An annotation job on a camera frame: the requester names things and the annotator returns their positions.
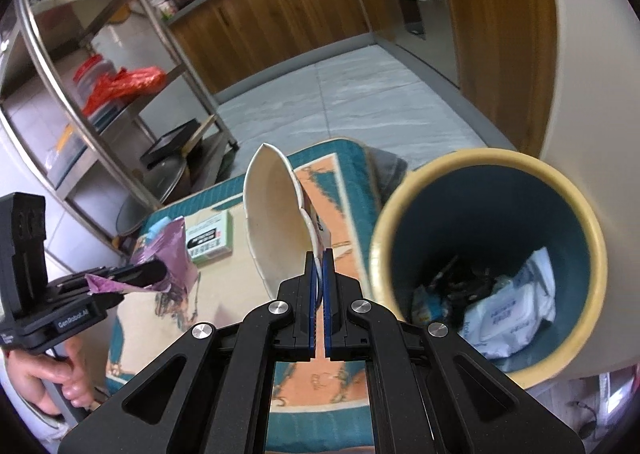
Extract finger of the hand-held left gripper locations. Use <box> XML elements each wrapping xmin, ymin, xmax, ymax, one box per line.
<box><xmin>75</xmin><ymin>284</ymin><xmax>153</xmax><ymax>309</ymax></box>
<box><xmin>102</xmin><ymin>259</ymin><xmax>169</xmax><ymax>291</ymax></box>

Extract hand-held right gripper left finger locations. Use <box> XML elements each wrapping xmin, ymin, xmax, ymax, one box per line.
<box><xmin>57</xmin><ymin>251</ymin><xmax>322</xmax><ymax>454</ymax></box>

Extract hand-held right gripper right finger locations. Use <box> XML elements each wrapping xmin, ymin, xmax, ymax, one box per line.
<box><xmin>322</xmin><ymin>248</ymin><xmax>586</xmax><ymax>454</ymax></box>

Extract purple foil wrapper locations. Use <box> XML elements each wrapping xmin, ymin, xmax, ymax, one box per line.
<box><xmin>85</xmin><ymin>216</ymin><xmax>201</xmax><ymax>297</ymax></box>

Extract crushed white paper cup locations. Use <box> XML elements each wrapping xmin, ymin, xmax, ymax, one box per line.
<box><xmin>242</xmin><ymin>143</ymin><xmax>335</xmax><ymax>300</ymax></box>

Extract yellow rimmed teal bin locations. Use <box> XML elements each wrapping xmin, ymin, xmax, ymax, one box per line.
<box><xmin>367</xmin><ymin>148</ymin><xmax>608</xmax><ymax>390</ymax></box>

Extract white wet wipe packet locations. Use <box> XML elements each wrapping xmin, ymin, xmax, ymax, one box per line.
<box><xmin>460</xmin><ymin>246</ymin><xmax>557</xmax><ymax>360</ymax></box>

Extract person's left hand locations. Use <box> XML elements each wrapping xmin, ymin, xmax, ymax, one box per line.
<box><xmin>7</xmin><ymin>334</ymin><xmax>96</xmax><ymax>417</ymax></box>

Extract grey round basin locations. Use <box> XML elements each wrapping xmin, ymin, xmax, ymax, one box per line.
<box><xmin>116</xmin><ymin>194</ymin><xmax>163</xmax><ymax>237</ymax></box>

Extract green white cardboard box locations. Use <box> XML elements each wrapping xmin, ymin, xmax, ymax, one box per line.
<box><xmin>184</xmin><ymin>211</ymin><xmax>235</xmax><ymax>267</ymax></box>

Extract steel pot lid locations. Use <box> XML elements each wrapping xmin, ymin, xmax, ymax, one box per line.
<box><xmin>142</xmin><ymin>154</ymin><xmax>188</xmax><ymax>202</ymax></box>

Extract patterned teal orange mat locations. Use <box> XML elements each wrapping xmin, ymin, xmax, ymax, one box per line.
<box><xmin>102</xmin><ymin>136</ymin><xmax>401</xmax><ymax>454</ymax></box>

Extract black plastic bag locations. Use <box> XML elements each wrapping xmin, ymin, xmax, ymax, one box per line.
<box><xmin>425</xmin><ymin>256</ymin><xmax>506</xmax><ymax>310</ymax></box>

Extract grey cloth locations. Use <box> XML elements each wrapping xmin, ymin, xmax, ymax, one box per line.
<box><xmin>367</xmin><ymin>146</ymin><xmax>411</xmax><ymax>207</ymax></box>

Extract black tray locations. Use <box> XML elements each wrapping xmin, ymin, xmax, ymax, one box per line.
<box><xmin>140</xmin><ymin>119</ymin><xmax>201</xmax><ymax>170</ymax></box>

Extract wooden cutting board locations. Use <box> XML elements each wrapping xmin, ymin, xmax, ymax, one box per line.
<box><xmin>182</xmin><ymin>115</ymin><xmax>216</xmax><ymax>155</ymax></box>

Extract red plastic bag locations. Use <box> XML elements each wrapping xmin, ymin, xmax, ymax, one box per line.
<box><xmin>82</xmin><ymin>65</ymin><xmax>167</xmax><ymax>116</ymax></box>

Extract stacked plastic food containers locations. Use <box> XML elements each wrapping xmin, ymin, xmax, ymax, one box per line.
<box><xmin>72</xmin><ymin>54</ymin><xmax>128</xmax><ymax>127</ymax></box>

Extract stainless steel shelf rack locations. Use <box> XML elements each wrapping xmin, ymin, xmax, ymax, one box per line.
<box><xmin>0</xmin><ymin>0</ymin><xmax>241</xmax><ymax>255</ymax></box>

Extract wooden base cabinets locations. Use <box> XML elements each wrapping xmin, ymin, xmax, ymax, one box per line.
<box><xmin>167</xmin><ymin>0</ymin><xmax>381</xmax><ymax>95</ymax></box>

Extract stainless steel built-in oven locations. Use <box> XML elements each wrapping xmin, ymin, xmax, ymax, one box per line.
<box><xmin>357</xmin><ymin>0</ymin><xmax>463</xmax><ymax>87</ymax></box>

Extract wooden tall cabinet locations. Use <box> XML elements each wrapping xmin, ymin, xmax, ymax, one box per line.
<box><xmin>430</xmin><ymin>0</ymin><xmax>558</xmax><ymax>160</ymax></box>

